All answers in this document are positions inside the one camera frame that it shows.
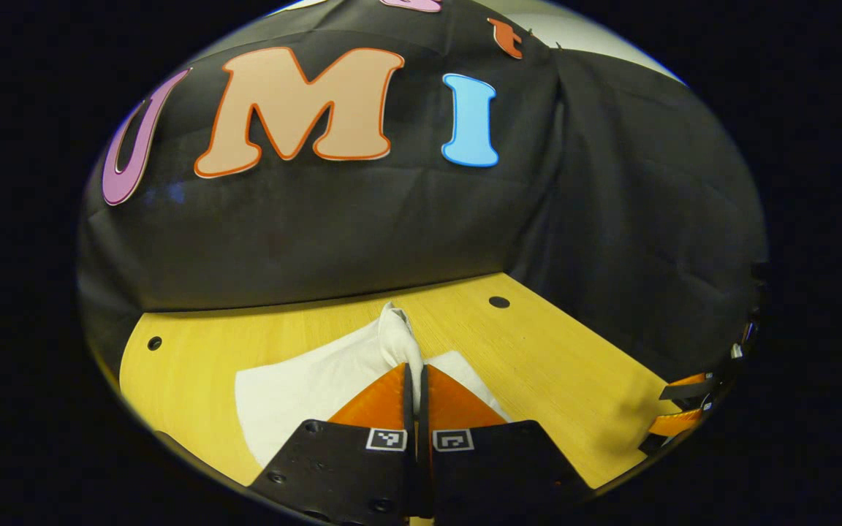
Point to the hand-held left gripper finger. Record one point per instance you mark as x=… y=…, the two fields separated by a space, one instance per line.
x=408 y=460
x=425 y=460

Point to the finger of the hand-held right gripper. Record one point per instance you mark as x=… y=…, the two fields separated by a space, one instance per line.
x=677 y=425
x=688 y=387

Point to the black backdrop cloth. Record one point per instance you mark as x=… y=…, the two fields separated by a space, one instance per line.
x=392 y=226

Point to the cream white jeans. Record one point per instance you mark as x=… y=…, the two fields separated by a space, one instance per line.
x=304 y=394

